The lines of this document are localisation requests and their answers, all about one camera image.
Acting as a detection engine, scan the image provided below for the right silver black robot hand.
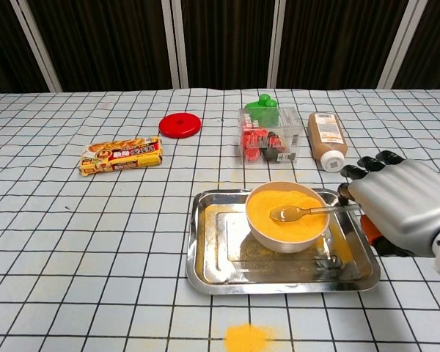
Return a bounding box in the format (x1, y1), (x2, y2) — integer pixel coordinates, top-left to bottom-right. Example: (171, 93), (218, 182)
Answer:
(337, 150), (440, 257)

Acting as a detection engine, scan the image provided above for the metal spoon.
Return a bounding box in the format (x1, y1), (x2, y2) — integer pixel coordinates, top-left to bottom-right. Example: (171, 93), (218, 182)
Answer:
(269, 203), (362, 224)

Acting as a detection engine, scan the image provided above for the white bowl of orange powder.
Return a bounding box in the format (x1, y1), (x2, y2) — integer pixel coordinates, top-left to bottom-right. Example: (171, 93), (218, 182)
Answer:
(245, 180), (331, 254)

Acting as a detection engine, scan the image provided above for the orange powder pile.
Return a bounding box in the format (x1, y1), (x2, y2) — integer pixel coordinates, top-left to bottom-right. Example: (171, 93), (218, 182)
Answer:
(223, 322), (279, 352)

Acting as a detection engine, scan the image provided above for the brown sauce bottle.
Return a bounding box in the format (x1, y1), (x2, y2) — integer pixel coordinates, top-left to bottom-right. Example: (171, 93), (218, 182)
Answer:
(307, 111), (349, 173)

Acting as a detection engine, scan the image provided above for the clear box with red packets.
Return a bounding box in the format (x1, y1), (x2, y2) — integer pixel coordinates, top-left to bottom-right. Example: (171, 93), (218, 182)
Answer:
(237, 106), (304, 165)

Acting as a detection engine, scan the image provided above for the green toy block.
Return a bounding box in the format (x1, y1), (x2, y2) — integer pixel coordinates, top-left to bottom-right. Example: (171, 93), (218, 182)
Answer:
(243, 93), (280, 128)

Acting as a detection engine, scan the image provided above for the rectangular steel tray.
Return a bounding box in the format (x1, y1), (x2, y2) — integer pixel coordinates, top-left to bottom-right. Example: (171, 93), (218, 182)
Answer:
(186, 188), (381, 296)

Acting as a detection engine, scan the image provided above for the red round lid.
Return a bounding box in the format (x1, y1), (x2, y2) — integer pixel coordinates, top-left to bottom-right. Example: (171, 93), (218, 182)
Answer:
(158, 112), (203, 139)

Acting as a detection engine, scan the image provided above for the yellow snack package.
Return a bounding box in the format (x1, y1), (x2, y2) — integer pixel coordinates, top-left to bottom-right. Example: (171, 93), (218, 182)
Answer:
(78, 135), (165, 177)

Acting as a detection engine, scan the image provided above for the checked blue tablecloth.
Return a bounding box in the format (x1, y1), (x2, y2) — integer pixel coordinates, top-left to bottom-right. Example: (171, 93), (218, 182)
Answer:
(0, 87), (440, 352)

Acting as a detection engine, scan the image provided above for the white partition post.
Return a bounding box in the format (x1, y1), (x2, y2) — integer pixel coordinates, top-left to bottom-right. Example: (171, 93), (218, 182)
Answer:
(266, 0), (291, 89)
(160, 0), (190, 89)
(10, 0), (62, 92)
(376, 0), (423, 89)

